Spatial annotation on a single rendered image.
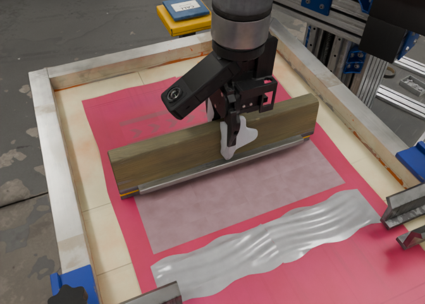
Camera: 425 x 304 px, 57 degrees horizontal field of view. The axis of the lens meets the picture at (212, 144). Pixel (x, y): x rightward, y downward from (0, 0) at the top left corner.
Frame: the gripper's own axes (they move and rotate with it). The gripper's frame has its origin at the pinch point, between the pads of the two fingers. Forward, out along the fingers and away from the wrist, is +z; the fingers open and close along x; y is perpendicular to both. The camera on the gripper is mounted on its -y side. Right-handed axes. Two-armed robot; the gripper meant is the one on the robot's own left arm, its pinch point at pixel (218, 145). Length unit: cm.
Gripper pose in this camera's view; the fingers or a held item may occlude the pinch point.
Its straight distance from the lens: 66.0
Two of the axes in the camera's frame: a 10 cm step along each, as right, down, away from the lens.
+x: -3.9, -6.7, 6.3
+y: 9.2, -2.6, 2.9
